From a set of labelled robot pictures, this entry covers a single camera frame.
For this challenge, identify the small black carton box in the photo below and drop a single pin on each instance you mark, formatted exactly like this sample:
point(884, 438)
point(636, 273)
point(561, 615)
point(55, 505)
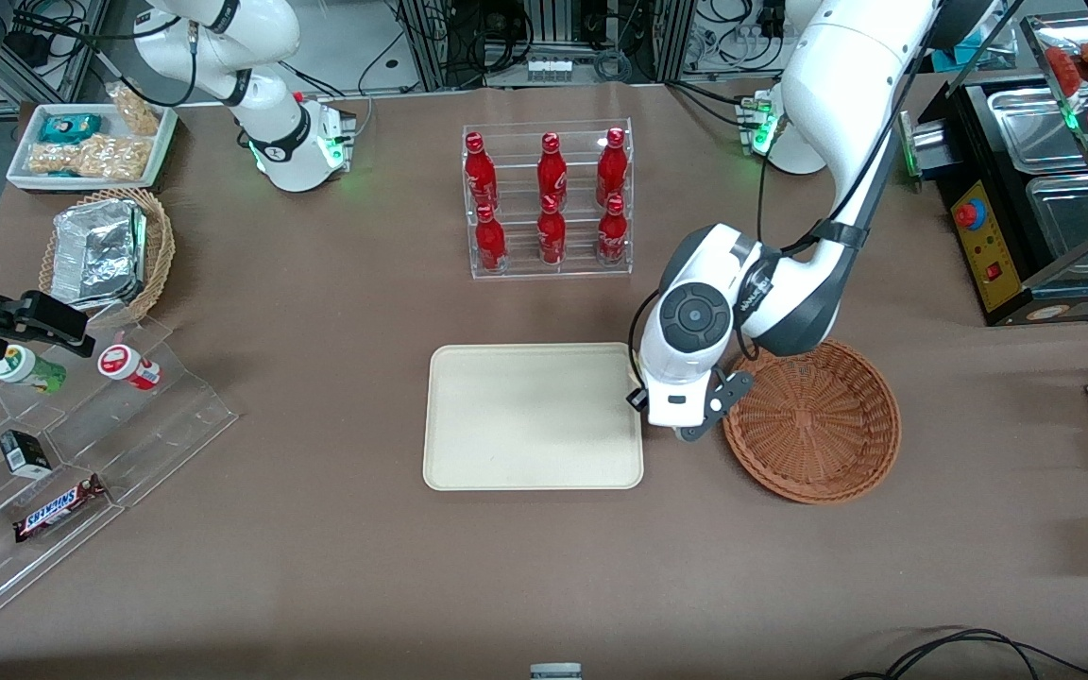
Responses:
point(25, 453)

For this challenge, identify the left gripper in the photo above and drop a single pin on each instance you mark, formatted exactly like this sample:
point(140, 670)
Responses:
point(637, 399)

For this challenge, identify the black food warmer appliance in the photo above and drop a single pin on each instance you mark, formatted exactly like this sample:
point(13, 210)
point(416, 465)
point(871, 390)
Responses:
point(988, 255)

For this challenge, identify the silver metal fitting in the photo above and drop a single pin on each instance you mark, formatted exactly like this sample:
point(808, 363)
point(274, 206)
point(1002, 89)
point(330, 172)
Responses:
point(922, 146)

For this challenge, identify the Snickers chocolate bar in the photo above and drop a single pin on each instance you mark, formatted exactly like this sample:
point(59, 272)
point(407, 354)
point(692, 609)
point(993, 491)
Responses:
point(60, 508)

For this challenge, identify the red packaged food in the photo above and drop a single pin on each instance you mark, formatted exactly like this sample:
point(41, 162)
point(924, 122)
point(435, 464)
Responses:
point(1078, 61)

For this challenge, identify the white power strip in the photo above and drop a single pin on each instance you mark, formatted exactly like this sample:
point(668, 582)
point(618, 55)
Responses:
point(549, 68)

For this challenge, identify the teal box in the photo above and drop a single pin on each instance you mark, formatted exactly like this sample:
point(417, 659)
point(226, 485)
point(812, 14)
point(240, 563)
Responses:
point(955, 52)

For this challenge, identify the clear acrylic bottle rack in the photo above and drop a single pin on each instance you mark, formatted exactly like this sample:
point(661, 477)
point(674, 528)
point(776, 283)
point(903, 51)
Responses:
point(549, 269)

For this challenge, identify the red lidded snack cup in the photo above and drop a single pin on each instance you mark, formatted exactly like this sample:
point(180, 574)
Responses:
point(128, 366)

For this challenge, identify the brown round wicker basket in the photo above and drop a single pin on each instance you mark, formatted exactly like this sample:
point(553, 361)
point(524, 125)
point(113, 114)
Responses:
point(813, 430)

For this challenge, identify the aluminium frame equipment rack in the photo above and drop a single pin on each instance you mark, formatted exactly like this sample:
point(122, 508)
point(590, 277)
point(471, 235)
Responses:
point(468, 38)

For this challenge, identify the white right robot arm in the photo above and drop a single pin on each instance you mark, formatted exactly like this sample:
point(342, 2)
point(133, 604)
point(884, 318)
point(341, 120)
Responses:
point(265, 90)

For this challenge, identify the clear acrylic tiered stand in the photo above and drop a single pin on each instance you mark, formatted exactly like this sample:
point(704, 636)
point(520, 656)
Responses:
point(157, 425)

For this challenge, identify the clear bag of crackers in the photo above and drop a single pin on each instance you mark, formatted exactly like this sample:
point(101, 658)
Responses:
point(91, 156)
point(138, 109)

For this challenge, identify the teal snack packet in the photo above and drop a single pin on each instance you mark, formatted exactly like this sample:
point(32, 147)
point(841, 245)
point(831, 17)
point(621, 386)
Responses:
point(70, 126)

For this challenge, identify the white rectangular snack tray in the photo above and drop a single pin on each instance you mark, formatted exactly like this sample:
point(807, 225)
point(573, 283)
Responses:
point(25, 142)

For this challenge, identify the steel food pan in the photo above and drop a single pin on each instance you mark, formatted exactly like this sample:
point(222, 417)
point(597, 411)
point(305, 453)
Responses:
point(1073, 217)
point(1035, 123)

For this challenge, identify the red cola bottle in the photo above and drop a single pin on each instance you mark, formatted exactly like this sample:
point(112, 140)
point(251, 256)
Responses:
point(481, 170)
point(612, 231)
point(490, 241)
point(612, 165)
point(552, 170)
point(552, 234)

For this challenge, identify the green lidded snack cup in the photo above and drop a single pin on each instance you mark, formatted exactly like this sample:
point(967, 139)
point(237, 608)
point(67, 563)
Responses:
point(26, 368)

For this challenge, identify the cream plastic tray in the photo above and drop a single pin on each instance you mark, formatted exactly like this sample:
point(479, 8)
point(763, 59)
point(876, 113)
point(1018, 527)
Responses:
point(525, 420)

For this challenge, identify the light wicker basket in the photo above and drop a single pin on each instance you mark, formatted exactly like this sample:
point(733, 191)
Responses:
point(159, 250)

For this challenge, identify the silver foil package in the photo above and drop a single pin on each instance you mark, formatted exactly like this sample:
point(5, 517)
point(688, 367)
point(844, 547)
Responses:
point(95, 255)

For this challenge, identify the small grey device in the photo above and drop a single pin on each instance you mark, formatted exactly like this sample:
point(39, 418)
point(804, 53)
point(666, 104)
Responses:
point(555, 671)

